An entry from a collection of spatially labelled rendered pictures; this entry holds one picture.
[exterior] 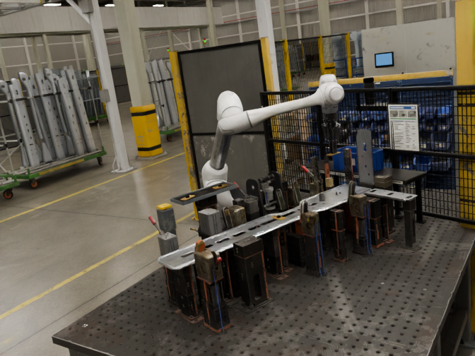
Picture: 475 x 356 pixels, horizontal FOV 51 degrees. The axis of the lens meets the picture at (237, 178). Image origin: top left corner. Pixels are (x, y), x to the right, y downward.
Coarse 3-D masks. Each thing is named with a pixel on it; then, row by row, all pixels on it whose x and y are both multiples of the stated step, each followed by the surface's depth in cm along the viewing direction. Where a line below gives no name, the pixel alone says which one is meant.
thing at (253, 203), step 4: (248, 200) 277; (252, 200) 275; (256, 200) 275; (248, 204) 273; (252, 204) 273; (256, 204) 275; (248, 208) 274; (252, 208) 274; (256, 208) 275; (248, 212) 275; (252, 212) 274; (256, 212) 276; (248, 216) 275; (252, 216) 274; (256, 216) 276; (248, 220) 276; (252, 228) 277
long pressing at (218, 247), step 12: (324, 192) 298; (360, 192) 289; (324, 204) 277; (336, 204) 275; (264, 216) 269; (288, 216) 265; (240, 228) 257; (264, 228) 252; (276, 228) 252; (204, 240) 246; (216, 240) 245; (228, 240) 242; (180, 252) 236; (168, 264) 224; (180, 264) 222
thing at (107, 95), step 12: (96, 0) 876; (0, 12) 1017; (96, 12) 877; (96, 24) 877; (96, 36) 883; (96, 48) 891; (108, 60) 903; (108, 72) 903; (108, 84) 904; (108, 96) 905; (108, 108) 917; (108, 120) 923; (120, 132) 932; (120, 144) 932; (120, 156) 936; (120, 168) 944; (132, 168) 948
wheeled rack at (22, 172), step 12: (36, 96) 929; (12, 108) 852; (96, 120) 1016; (36, 132) 996; (24, 156) 874; (72, 156) 1003; (84, 156) 1000; (96, 156) 1013; (24, 168) 934; (36, 168) 931; (48, 168) 923; (60, 168) 936
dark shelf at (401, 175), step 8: (320, 160) 368; (320, 168) 345; (384, 168) 323; (392, 168) 320; (344, 176) 327; (392, 176) 303; (400, 176) 301; (408, 176) 298; (416, 176) 297; (424, 176) 301; (400, 184) 294
